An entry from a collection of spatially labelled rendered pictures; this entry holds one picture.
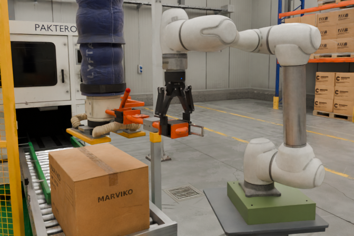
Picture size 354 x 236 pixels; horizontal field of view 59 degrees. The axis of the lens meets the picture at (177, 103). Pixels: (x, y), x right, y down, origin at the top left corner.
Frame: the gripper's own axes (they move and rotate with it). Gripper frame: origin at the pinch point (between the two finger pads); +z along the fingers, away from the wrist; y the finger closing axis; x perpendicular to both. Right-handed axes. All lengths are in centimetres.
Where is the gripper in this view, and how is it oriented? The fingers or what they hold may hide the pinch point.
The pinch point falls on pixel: (175, 126)
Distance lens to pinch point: 113.7
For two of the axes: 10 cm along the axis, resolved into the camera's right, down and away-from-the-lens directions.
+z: 0.1, 9.9, 1.3
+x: 6.0, 1.0, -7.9
